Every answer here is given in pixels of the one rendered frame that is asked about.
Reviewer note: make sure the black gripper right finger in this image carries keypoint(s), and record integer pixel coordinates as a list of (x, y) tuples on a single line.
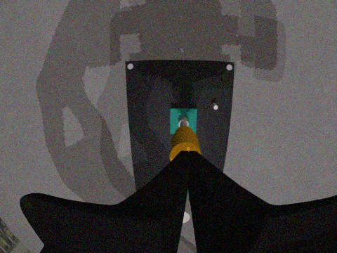
[(229, 219)]

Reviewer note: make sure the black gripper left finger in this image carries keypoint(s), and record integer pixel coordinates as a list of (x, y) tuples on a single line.
[(149, 221)]

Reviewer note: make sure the black circuit board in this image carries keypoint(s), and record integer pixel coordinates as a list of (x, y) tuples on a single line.
[(177, 105)]

